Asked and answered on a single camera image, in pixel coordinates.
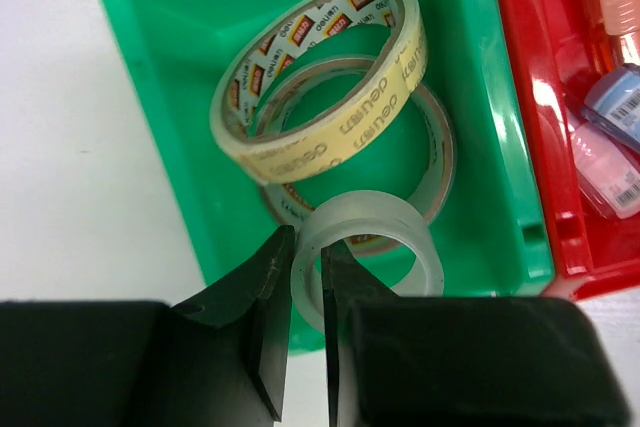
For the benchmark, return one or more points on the clear small tape roll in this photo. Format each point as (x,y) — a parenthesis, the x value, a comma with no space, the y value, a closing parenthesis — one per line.
(355,213)

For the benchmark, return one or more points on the red plastic bin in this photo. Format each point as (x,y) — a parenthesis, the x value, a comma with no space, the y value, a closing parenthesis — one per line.
(558,49)

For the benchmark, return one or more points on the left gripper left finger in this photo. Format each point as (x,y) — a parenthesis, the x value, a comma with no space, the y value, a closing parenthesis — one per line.
(218,358)

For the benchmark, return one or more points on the pink correction tape case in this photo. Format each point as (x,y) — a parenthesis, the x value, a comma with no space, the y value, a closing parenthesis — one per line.
(608,178)

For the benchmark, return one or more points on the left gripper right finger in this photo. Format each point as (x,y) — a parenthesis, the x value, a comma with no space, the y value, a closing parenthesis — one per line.
(459,361)

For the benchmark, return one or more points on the blue correction tape case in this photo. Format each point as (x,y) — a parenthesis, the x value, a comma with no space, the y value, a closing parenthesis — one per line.
(612,104)

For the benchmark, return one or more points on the grey wide tape roll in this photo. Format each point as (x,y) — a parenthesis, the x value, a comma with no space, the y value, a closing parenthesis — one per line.
(285,202)

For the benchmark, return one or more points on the green plastic bin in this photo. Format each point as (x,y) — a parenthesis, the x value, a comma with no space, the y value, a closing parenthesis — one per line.
(490,234)

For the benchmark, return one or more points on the beige masking tape roll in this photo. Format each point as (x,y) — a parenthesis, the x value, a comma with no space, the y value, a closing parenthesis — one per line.
(348,126)

